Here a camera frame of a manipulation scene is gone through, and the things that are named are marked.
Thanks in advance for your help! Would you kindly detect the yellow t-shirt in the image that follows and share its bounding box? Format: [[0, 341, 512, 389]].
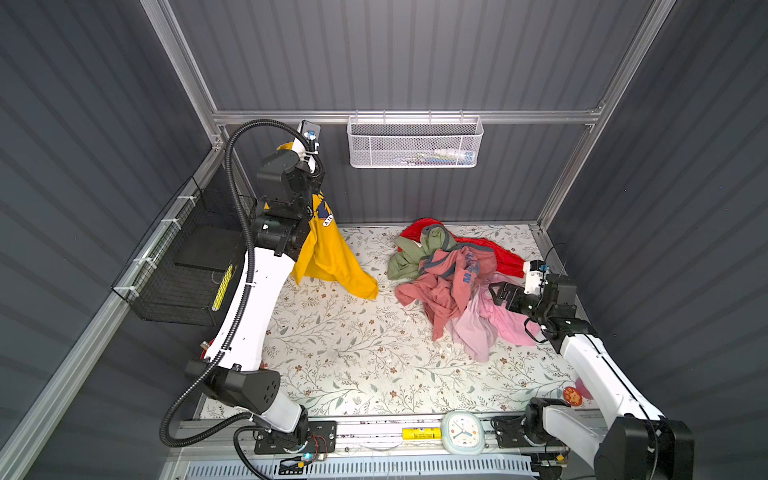
[[277, 141, 380, 301]]

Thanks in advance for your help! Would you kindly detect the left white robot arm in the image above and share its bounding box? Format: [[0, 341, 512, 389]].
[[185, 148, 324, 436]]

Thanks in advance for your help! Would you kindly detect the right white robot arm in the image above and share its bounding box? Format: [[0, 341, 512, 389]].
[[486, 275, 695, 479]]

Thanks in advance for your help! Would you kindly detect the red cloth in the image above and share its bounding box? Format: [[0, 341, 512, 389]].
[[399, 217, 527, 278]]

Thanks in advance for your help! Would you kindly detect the light pink shirt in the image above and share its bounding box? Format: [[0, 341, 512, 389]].
[[448, 272, 537, 363]]

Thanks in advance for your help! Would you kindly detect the salmon pink printed shirt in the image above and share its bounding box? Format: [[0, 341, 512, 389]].
[[394, 244, 497, 341]]

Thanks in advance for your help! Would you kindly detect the pink cup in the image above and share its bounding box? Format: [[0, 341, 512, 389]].
[[575, 378, 594, 400]]

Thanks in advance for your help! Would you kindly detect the green shirt grey collar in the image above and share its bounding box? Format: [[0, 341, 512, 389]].
[[387, 224, 457, 280]]

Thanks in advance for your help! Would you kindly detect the white analog clock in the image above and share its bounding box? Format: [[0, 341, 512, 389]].
[[440, 411, 485, 455]]

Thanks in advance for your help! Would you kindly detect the floral table mat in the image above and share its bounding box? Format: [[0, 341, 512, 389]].
[[256, 225, 577, 416]]

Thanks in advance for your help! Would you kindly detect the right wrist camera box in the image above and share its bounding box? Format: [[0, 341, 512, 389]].
[[523, 259, 549, 295]]

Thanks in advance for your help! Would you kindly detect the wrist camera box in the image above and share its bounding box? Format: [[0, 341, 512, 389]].
[[523, 259, 549, 295], [299, 119, 321, 155]]

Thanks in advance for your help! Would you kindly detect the white wire wall basket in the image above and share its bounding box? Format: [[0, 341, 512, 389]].
[[347, 114, 484, 169]]

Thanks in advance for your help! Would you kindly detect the black corrugated cable hose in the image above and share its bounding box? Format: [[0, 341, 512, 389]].
[[158, 118, 313, 448]]

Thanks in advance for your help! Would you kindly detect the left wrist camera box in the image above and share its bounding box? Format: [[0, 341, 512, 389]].
[[299, 119, 321, 155]]

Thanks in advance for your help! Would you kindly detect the black wire side basket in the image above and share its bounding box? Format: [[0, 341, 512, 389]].
[[113, 171, 245, 327]]

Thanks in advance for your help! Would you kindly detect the aluminium frame rail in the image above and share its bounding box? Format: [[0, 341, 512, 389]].
[[1, 1, 674, 479]]

